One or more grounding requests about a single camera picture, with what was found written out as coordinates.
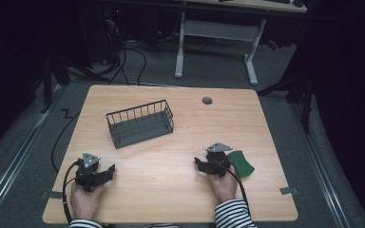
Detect grey tape strip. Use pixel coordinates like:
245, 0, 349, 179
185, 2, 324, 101
279, 185, 299, 196
39, 189, 65, 200

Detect bundle of black floor cables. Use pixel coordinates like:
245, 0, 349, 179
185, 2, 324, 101
91, 9, 184, 86

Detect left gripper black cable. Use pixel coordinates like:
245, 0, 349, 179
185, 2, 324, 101
62, 159, 84, 225

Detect white-legged wooden desk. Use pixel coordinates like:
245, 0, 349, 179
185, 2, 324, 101
173, 0, 309, 86

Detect person's right hand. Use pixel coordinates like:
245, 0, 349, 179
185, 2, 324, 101
206, 172, 240, 203

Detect black stand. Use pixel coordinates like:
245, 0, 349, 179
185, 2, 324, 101
256, 72, 316, 135
39, 53, 110, 115

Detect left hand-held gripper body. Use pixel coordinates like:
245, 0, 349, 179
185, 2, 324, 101
74, 152, 106, 193

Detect person's left hand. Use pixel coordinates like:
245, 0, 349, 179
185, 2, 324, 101
69, 181, 105, 220

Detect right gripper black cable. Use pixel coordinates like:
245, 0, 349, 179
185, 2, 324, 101
212, 158, 252, 218

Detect green sponge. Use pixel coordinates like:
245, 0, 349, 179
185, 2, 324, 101
226, 149, 256, 181

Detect metal floor rail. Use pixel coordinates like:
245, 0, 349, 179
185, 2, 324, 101
290, 102, 352, 228
0, 85, 65, 219

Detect black floor cable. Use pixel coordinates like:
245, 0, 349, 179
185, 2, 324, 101
50, 107, 82, 174

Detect dark grey wire basket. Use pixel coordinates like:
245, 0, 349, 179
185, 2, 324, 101
105, 99, 175, 150

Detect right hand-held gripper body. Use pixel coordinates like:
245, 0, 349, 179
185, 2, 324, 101
204, 142, 234, 179

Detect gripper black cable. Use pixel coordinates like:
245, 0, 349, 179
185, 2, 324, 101
62, 159, 84, 225
212, 158, 252, 218

